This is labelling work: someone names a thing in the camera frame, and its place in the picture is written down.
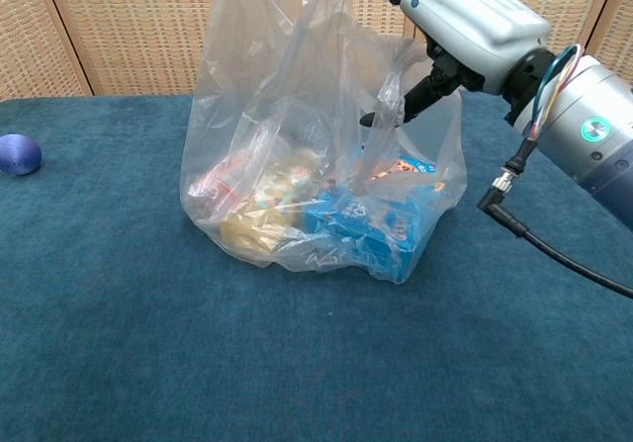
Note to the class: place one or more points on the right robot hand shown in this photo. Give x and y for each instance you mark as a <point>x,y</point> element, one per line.
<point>470,12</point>

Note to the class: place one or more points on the transparent plastic carrier bag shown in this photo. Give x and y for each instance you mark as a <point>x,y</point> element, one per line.
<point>257,91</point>

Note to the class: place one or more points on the blue cookie box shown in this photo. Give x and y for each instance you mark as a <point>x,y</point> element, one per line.
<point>395,259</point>

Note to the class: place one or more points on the red and white snack pack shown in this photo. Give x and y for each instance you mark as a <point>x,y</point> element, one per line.
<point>222,185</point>

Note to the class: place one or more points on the yellow bottle with colourful label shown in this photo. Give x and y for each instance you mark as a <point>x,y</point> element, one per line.
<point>244,232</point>

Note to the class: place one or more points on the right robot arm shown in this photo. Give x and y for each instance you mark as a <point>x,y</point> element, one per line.
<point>593,130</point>

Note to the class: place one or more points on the teal velvet table cloth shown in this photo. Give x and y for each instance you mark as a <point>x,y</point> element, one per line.
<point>148,338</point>

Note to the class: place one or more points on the blue-purple egg-shaped ball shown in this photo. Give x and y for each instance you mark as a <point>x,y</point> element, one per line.
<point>19,154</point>

